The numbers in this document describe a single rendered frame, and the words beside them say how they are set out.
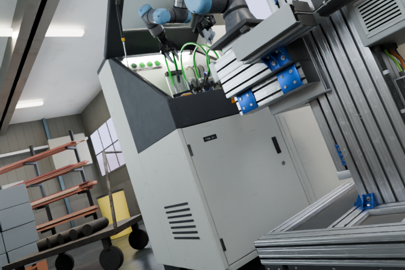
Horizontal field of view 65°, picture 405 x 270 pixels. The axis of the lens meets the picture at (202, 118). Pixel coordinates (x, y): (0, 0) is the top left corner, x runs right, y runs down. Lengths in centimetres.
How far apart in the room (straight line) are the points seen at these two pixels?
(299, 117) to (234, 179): 68
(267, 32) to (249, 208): 96
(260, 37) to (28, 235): 437
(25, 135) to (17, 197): 449
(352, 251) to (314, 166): 105
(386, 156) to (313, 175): 85
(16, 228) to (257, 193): 378
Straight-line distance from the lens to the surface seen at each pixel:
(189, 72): 242
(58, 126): 960
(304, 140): 210
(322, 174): 215
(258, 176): 179
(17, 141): 931
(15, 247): 499
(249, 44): 114
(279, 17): 107
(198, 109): 168
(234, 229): 166
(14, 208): 500
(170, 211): 191
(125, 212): 547
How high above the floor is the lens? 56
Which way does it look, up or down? 9 degrees up
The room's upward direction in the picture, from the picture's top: 20 degrees counter-clockwise
